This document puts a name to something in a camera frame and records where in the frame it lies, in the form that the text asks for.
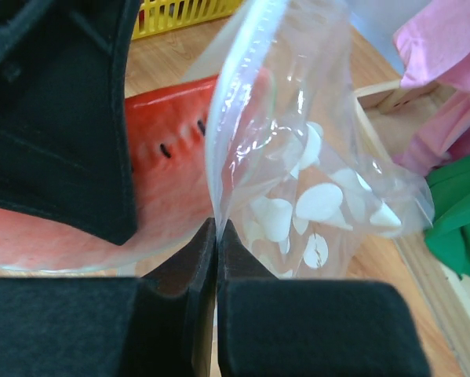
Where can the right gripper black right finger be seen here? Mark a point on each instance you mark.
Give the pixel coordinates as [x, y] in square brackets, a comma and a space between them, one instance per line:
[283, 327]

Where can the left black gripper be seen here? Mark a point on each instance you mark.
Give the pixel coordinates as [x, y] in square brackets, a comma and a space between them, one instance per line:
[64, 153]

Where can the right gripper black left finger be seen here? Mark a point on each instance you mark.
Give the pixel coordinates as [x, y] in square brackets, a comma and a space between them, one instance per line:
[159, 324]

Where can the red watermelon slice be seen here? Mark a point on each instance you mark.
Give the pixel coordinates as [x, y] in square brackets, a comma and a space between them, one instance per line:
[166, 146]

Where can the clear zip top bag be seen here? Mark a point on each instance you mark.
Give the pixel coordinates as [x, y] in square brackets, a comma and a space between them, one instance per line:
[284, 158]

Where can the yellow plastic basket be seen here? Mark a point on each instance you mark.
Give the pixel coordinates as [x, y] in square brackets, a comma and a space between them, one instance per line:
[160, 16]

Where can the green shirt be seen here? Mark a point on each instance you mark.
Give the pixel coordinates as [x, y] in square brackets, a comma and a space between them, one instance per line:
[449, 237]

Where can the pink shirt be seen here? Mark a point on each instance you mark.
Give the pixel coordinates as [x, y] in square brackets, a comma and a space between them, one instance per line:
[434, 46]

